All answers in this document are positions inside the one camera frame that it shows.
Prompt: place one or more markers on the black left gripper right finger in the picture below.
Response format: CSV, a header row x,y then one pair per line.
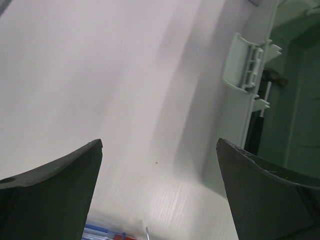
x,y
268,201

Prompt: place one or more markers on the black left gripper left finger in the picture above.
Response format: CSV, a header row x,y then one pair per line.
x,y
52,201

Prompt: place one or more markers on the small black claw hammer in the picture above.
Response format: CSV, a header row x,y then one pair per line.
x,y
269,78

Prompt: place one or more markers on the green plastic tool box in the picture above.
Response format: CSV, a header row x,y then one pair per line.
x,y
283,35

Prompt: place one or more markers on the blue and red screwdriver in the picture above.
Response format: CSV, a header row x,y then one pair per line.
x,y
93,232

